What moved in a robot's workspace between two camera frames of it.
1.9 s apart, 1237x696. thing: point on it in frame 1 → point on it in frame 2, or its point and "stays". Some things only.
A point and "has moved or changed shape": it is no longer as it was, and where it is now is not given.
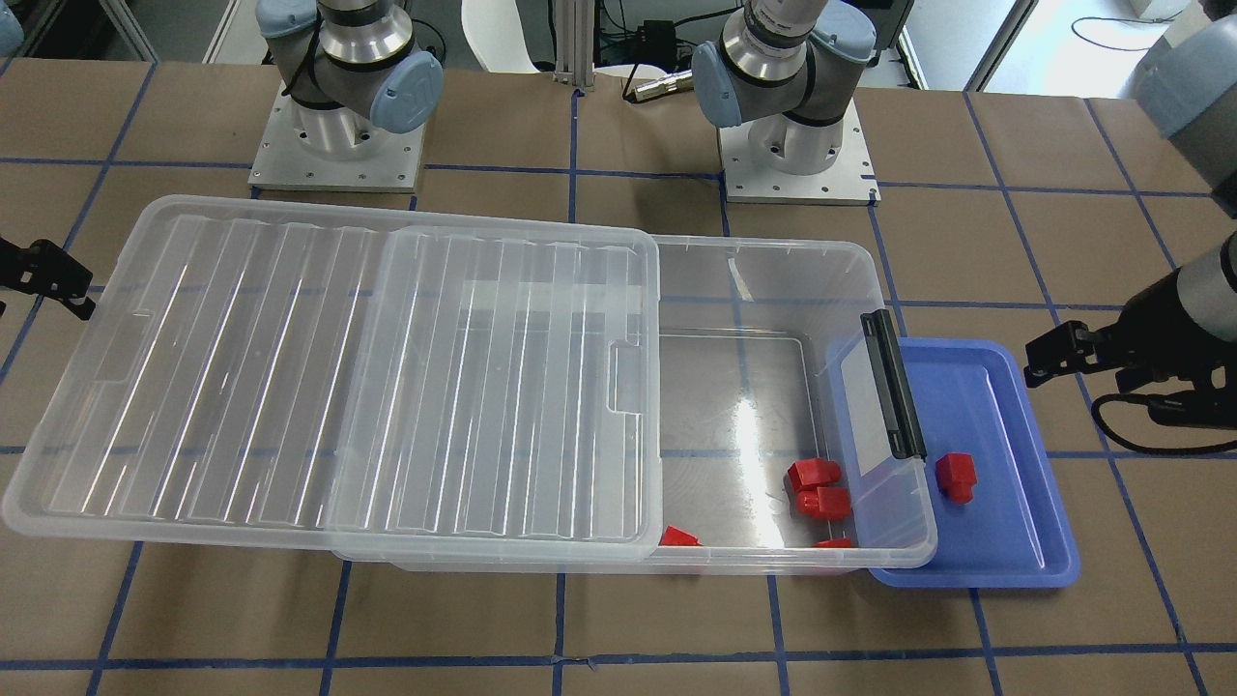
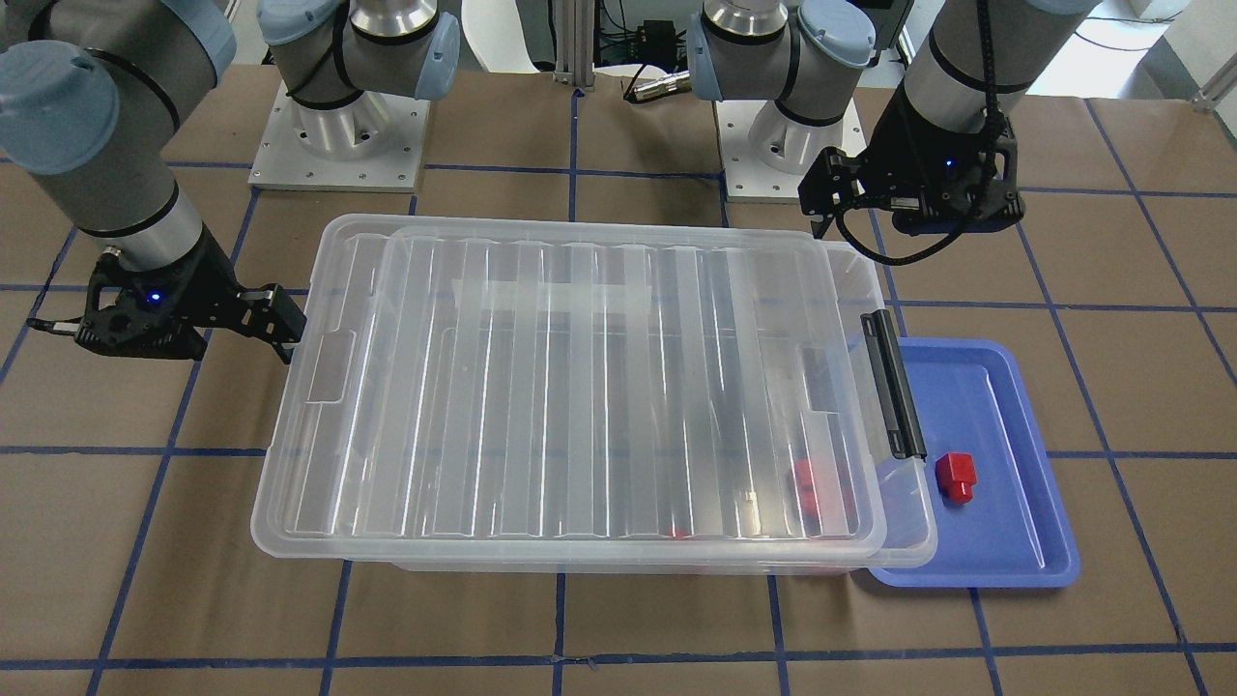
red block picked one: (956, 477) stays
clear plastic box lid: (253, 372) has moved or changed shape
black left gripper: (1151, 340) → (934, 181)
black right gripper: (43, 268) → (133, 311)
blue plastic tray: (997, 505) stays
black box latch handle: (904, 435) stays
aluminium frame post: (574, 21) stays
